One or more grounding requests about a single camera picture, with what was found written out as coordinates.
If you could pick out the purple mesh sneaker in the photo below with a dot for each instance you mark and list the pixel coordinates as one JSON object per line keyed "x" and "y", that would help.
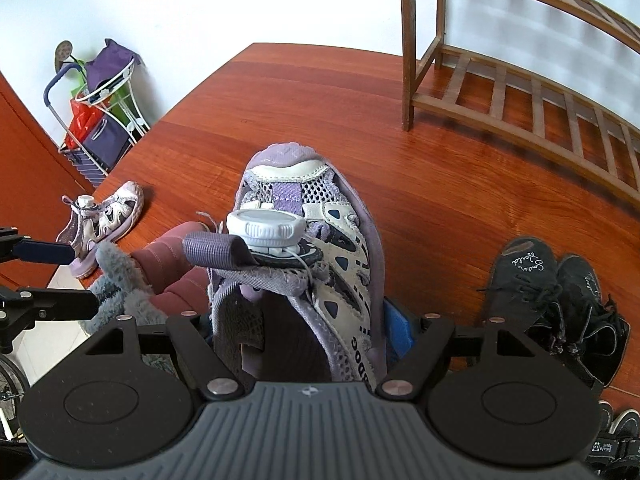
{"x": 320, "y": 220}
{"x": 110, "y": 215}

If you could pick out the red plastic bag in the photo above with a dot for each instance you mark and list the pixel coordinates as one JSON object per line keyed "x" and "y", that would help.
{"x": 85, "y": 122}

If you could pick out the brown wooden shoe rack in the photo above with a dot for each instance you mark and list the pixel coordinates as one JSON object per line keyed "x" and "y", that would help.
{"x": 408, "y": 60}

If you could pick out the bicycle wheel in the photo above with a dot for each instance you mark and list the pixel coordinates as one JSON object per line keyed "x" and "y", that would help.
{"x": 15, "y": 367}

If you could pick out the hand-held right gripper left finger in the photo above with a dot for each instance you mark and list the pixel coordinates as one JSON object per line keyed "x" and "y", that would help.
{"x": 195, "y": 355}

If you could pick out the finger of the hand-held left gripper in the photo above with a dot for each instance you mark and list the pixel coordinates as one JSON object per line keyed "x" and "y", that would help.
{"x": 45, "y": 251}
{"x": 55, "y": 302}

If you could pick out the green bag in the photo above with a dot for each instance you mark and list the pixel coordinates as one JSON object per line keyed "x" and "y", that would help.
{"x": 120, "y": 97}

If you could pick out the purple cloth bag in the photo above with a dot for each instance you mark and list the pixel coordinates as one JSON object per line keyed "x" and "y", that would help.
{"x": 107, "y": 62}

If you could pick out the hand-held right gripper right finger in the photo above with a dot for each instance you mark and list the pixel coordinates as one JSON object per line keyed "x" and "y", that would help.
{"x": 400, "y": 330}

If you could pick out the black lace-up boot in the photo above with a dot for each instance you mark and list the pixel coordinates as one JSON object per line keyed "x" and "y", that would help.
{"x": 520, "y": 270}
{"x": 585, "y": 285}

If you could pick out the orange wooden door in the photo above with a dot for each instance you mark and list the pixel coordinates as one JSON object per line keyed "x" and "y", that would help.
{"x": 25, "y": 160}

